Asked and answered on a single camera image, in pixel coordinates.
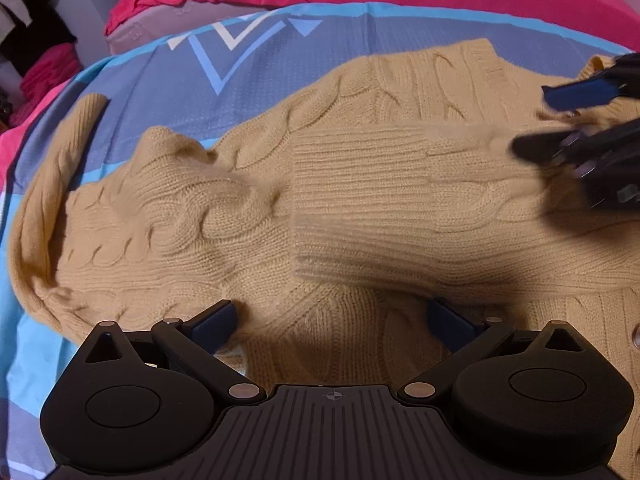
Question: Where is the beige cable-knit sweater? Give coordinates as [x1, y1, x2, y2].
[6, 39, 639, 479]

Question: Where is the red clothes pile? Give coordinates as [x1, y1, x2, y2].
[10, 44, 82, 127]

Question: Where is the blue grey patterned bedspread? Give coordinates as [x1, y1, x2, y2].
[0, 1, 640, 480]

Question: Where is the mauve quilted mattress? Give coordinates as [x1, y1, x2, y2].
[105, 1, 273, 54]

